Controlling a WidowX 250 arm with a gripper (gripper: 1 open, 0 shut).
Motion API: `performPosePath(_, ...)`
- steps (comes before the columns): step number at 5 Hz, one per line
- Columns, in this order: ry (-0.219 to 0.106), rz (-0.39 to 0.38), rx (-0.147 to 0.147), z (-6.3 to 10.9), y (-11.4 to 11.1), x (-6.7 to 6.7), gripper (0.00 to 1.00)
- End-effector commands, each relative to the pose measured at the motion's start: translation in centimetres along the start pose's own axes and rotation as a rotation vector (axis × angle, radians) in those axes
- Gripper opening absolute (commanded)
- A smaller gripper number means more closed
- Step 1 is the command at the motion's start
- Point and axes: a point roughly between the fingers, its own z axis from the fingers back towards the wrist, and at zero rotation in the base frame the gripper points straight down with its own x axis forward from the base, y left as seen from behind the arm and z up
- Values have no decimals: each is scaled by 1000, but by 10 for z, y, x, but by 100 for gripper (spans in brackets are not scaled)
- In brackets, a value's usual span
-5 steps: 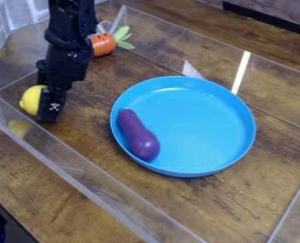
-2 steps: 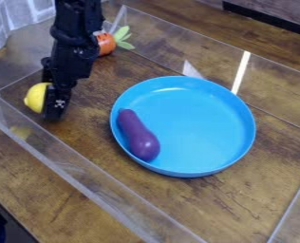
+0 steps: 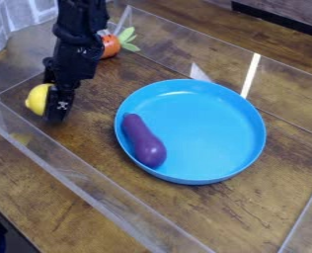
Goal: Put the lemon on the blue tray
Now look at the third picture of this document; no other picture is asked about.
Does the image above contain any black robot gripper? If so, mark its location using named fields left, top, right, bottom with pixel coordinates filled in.
left=44, top=40, right=105, bottom=123

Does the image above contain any yellow toy lemon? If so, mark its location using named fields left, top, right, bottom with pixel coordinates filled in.
left=26, top=84, right=53, bottom=116

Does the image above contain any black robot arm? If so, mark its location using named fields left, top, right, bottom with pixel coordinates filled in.
left=44, top=0, right=110, bottom=123

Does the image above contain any blue round plastic tray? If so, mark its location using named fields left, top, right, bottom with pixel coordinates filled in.
left=114, top=79, right=267, bottom=185

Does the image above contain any orange toy carrot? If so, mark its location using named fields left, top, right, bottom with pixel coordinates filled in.
left=101, top=27, right=141, bottom=59

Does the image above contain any white grid curtain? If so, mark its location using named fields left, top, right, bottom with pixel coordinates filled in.
left=0, top=0, right=57, bottom=50

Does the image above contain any purple toy eggplant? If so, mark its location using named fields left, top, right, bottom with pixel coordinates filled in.
left=122, top=114, right=167, bottom=168

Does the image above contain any clear acrylic enclosure wall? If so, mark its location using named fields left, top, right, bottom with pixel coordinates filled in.
left=0, top=0, right=312, bottom=253

